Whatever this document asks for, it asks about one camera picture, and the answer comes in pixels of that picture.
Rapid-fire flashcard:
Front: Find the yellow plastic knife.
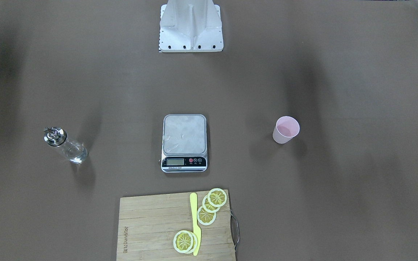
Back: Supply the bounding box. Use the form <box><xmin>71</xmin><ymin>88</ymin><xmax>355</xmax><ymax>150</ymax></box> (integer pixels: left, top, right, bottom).
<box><xmin>189</xmin><ymin>192</ymin><xmax>202</xmax><ymax>256</ymax></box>

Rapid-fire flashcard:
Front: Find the pink plastic cup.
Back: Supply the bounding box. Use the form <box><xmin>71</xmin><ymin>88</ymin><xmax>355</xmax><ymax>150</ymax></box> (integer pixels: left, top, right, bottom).
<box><xmin>272</xmin><ymin>116</ymin><xmax>300</xmax><ymax>144</ymax></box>

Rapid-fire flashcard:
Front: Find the glass sauce dispenser bottle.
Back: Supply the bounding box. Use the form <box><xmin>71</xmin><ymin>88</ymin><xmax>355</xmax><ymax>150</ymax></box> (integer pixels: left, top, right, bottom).
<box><xmin>44</xmin><ymin>127</ymin><xmax>88</xmax><ymax>164</ymax></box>

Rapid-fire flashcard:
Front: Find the lemon slice behind front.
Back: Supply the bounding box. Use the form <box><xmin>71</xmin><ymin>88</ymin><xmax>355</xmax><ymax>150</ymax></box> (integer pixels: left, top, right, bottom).
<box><xmin>186</xmin><ymin>232</ymin><xmax>198</xmax><ymax>254</ymax></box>

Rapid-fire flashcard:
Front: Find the white metal mount base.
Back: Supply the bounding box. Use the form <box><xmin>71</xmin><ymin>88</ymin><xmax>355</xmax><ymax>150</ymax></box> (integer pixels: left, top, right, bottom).
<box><xmin>158</xmin><ymin>0</ymin><xmax>224</xmax><ymax>53</ymax></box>

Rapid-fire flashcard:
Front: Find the digital kitchen scale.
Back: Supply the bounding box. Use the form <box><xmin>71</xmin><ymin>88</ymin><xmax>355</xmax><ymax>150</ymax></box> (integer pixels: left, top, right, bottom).
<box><xmin>161</xmin><ymin>114</ymin><xmax>208</xmax><ymax>173</ymax></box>

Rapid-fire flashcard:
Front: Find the bamboo cutting board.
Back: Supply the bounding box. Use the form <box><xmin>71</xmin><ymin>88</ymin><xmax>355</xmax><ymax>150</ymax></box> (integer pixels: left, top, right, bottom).
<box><xmin>116</xmin><ymin>192</ymin><xmax>237</xmax><ymax>261</ymax></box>

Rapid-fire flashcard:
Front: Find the lemon slice front single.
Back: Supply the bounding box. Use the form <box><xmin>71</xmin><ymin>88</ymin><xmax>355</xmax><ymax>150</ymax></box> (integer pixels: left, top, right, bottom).
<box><xmin>173</xmin><ymin>230</ymin><xmax>193</xmax><ymax>254</ymax></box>

